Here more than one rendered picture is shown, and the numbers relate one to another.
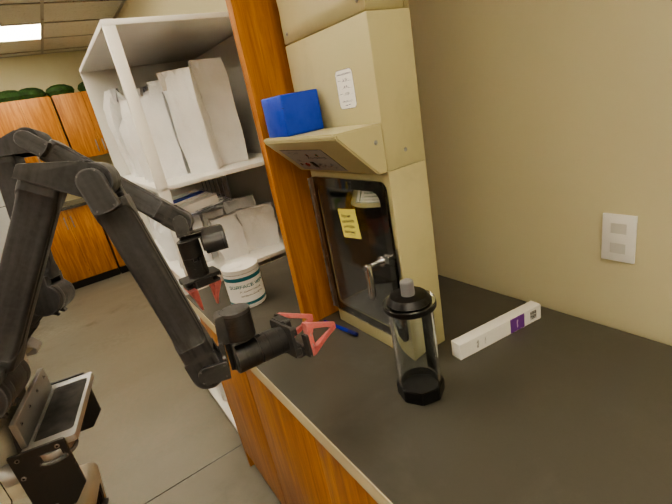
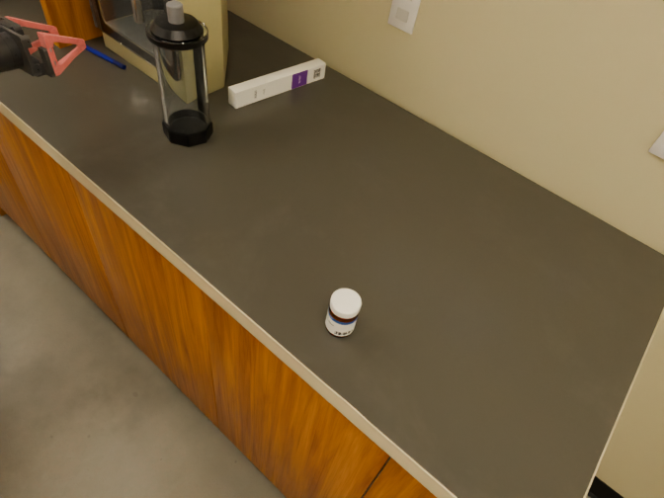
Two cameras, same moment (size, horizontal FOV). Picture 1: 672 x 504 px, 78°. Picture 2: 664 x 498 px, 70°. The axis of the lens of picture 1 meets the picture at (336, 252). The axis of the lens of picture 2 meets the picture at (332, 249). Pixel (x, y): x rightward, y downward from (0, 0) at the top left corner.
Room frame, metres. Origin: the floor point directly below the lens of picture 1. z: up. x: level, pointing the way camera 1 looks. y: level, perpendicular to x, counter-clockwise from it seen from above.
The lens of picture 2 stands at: (-0.14, -0.06, 1.59)
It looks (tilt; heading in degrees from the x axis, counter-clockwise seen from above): 49 degrees down; 333
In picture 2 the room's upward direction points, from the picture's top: 12 degrees clockwise
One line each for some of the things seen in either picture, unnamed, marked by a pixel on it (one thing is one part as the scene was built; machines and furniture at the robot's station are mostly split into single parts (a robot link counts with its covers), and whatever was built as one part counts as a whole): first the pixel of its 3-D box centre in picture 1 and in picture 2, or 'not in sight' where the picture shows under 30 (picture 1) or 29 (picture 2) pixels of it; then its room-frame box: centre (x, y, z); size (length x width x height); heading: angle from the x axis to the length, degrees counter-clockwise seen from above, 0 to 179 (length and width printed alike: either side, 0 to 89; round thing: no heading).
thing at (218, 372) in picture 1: (224, 340); not in sight; (0.71, 0.24, 1.18); 0.12 x 0.09 x 0.11; 106
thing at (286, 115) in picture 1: (292, 114); not in sight; (1.05, 0.04, 1.56); 0.10 x 0.10 x 0.09; 31
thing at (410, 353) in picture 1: (415, 344); (183, 82); (0.75, -0.13, 1.06); 0.11 x 0.11 x 0.21
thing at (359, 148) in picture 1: (319, 154); not in sight; (0.97, -0.01, 1.46); 0.32 x 0.11 x 0.10; 31
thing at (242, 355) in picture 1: (245, 351); not in sight; (0.71, 0.21, 1.15); 0.07 x 0.06 x 0.07; 120
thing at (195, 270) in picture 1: (197, 268); not in sight; (1.09, 0.38, 1.21); 0.10 x 0.07 x 0.07; 123
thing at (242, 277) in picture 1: (244, 282); not in sight; (1.40, 0.35, 1.02); 0.13 x 0.13 x 0.15
